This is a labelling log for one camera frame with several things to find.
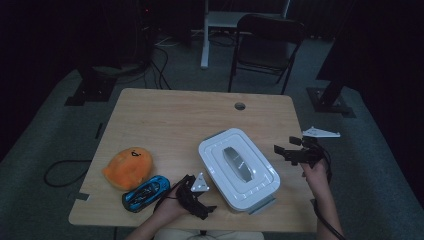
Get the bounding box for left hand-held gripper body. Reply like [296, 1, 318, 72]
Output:
[175, 172, 211, 212]

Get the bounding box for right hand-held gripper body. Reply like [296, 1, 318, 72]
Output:
[297, 125, 341, 169]

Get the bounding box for blue toy car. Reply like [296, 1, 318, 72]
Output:
[121, 174, 172, 214]

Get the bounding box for white box lid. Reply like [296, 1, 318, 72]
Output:
[198, 127, 282, 212]

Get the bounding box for orange plush toy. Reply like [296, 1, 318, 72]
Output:
[101, 146, 154, 192]

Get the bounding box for person's left hand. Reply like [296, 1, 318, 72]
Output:
[153, 182, 191, 219]

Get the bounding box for person's right hand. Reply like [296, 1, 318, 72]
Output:
[301, 159, 331, 195]

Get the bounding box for black stand with base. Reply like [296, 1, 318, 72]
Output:
[64, 64, 118, 108]
[306, 33, 357, 118]

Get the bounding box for black folding chair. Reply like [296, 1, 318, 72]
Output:
[227, 13, 306, 96]

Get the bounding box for grey tape piece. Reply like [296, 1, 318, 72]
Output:
[68, 191, 91, 202]

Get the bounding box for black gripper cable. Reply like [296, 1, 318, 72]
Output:
[311, 139, 348, 240]

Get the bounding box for black floor cables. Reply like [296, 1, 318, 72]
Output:
[143, 46, 173, 91]

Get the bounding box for white desk frame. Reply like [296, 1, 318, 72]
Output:
[199, 0, 291, 70]

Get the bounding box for black looped floor cable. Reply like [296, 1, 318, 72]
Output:
[43, 159, 93, 188]

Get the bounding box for white floor cable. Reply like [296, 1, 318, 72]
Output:
[154, 34, 183, 48]

